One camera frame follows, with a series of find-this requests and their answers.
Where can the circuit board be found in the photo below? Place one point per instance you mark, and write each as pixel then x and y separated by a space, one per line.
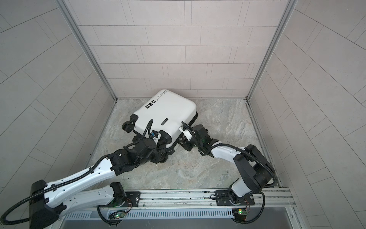
pixel 240 215
pixel 117 215

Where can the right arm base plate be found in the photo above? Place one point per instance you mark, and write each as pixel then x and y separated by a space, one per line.
pixel 229 198

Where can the metal corner post left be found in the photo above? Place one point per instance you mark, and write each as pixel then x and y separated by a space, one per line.
pixel 82 42

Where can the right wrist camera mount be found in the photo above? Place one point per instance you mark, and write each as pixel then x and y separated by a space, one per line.
pixel 187 132

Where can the metal corner post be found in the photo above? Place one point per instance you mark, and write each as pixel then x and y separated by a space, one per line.
pixel 82 42
pixel 276 37

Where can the aluminium mounting rail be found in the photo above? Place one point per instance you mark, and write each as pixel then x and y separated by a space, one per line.
pixel 177 199

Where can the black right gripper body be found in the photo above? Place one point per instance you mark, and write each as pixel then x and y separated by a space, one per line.
pixel 189 144

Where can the metal corner post right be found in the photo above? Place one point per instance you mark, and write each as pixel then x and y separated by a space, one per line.
pixel 276 37

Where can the white black suitcase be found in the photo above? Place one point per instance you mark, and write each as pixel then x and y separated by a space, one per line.
pixel 163 113

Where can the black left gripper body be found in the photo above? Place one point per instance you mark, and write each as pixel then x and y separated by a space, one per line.
pixel 155 156

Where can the left circuit board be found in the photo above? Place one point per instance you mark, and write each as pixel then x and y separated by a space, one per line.
pixel 117 215

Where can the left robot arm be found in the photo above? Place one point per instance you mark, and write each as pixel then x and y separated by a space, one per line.
pixel 50 201

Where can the right circuit board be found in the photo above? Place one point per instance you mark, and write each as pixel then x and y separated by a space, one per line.
pixel 240 215

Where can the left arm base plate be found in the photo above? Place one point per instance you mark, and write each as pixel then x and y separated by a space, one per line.
pixel 131 200

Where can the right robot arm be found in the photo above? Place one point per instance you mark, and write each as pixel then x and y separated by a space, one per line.
pixel 255 170

